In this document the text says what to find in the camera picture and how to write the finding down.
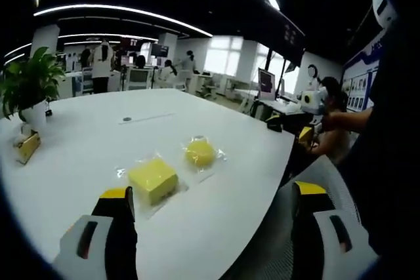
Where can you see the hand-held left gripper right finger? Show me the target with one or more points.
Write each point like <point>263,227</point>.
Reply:
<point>328,247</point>

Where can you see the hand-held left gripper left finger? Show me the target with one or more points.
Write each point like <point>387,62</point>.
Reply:
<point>98,247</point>

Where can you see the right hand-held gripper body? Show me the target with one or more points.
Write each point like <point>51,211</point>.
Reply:
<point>310,99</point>

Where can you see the round yellow silicone block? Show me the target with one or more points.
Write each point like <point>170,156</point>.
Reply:
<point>199,156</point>

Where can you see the rectangular yellow silicone block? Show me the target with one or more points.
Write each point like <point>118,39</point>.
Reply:
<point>152,176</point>

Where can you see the person's right hand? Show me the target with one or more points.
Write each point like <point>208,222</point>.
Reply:
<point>329,121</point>

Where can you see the computer monitor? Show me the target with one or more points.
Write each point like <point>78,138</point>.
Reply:
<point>266,84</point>

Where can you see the grey mesh office chair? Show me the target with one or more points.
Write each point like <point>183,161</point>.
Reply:
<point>272,221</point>

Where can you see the hanging dark display screen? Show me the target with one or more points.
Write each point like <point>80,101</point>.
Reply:
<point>290,39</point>

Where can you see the person's dark clothing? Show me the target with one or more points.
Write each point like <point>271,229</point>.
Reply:
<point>393,145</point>

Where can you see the white worn device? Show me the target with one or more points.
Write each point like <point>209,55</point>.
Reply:
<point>384,6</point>

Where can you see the yellow tissue box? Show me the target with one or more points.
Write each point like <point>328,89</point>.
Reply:
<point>28,145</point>

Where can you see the small black clip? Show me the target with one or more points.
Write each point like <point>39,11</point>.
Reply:
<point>49,110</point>

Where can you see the white plant pot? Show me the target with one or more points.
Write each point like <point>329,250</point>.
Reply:
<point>35,114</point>

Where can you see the green potted plant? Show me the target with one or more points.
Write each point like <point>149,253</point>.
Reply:
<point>31,80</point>

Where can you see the long curved ceiling light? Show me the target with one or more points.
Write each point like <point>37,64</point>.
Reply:
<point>115,9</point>

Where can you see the blue wall poster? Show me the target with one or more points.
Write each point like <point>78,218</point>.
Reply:
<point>359,80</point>

